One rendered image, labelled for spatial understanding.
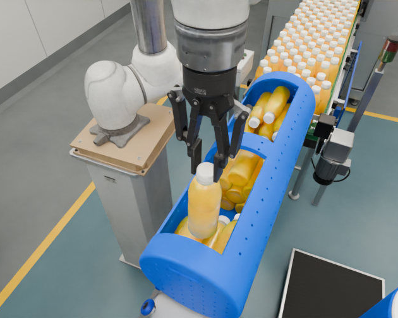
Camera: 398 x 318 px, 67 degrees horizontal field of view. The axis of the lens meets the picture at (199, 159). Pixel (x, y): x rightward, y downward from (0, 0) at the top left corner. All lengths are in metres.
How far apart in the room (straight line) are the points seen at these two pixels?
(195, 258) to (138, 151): 0.57
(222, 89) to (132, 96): 0.73
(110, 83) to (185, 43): 0.71
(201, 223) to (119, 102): 0.60
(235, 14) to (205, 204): 0.36
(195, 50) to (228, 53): 0.04
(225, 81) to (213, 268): 0.43
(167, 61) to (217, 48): 0.74
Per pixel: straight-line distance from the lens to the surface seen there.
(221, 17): 0.36
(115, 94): 1.08
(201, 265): 0.69
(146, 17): 1.02
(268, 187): 0.87
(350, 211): 2.49
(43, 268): 2.25
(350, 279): 2.03
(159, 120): 1.25
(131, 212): 1.46
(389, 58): 1.67
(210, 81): 0.40
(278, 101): 1.21
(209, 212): 0.62
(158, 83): 1.13
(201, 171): 0.56
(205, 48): 0.37
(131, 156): 1.14
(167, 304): 0.99
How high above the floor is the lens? 1.86
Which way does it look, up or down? 47 degrees down
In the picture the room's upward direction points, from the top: straight up
